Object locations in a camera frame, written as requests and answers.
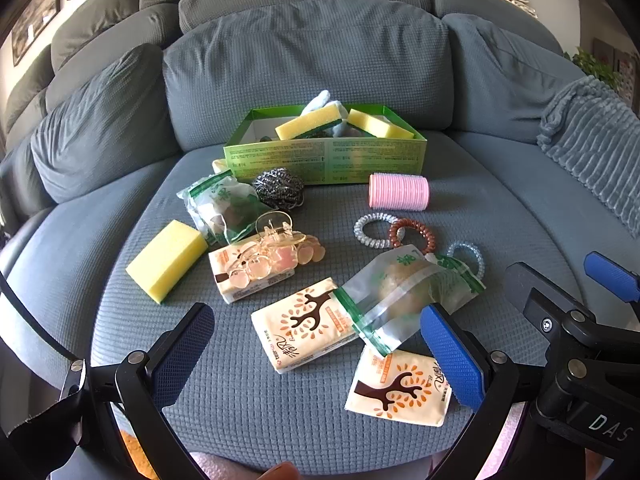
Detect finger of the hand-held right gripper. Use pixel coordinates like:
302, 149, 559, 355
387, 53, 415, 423
504, 261, 601, 356
584, 251, 640, 331

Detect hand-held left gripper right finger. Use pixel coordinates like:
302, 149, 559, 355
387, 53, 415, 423
420, 302, 521, 480

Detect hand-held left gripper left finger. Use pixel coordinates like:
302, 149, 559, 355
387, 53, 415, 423
60, 302, 216, 480

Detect yellow sponge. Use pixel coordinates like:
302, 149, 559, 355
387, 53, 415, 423
125, 219, 209, 305
346, 108, 416, 140
275, 106, 343, 141

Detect tree-print tissue packet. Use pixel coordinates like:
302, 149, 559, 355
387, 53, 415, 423
345, 342, 453, 427
208, 242, 296, 304
250, 276, 373, 375

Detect green-printed plastic zip bag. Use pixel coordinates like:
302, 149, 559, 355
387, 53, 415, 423
332, 244, 487, 358
176, 170, 273, 247

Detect pink hair roller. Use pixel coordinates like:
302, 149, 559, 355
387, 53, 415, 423
369, 172, 431, 211

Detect steel wool scourer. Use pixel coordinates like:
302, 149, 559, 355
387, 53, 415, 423
251, 169, 306, 209

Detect green cardboard box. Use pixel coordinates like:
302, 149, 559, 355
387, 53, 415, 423
223, 105, 428, 187

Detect grey sofa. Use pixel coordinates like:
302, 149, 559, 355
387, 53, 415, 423
0, 0, 640, 461

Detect pink flower hair clip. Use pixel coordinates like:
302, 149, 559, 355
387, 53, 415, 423
222, 232, 326, 288

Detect grey ribbed knit blanket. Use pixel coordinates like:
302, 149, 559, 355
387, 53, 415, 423
537, 75, 640, 241

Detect clear hair claw clip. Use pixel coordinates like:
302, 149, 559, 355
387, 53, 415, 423
252, 211, 311, 248

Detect green potted plant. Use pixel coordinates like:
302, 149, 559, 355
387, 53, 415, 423
565, 47, 623, 93

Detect grey sofa back cushion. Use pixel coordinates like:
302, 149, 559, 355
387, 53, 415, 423
30, 42, 176, 206
442, 12, 588, 143

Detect pale terry cloth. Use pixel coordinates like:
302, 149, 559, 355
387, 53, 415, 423
300, 90, 361, 138

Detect wide grey back cushion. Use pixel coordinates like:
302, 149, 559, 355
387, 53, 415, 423
163, 12, 453, 153

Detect blue spiral hair tie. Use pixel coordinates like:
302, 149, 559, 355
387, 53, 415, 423
446, 242, 487, 281

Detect brown spiral hair tie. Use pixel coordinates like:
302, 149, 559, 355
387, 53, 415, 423
389, 217, 437, 256

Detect clear spiral hair tie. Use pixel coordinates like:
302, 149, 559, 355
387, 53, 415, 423
353, 212, 396, 250

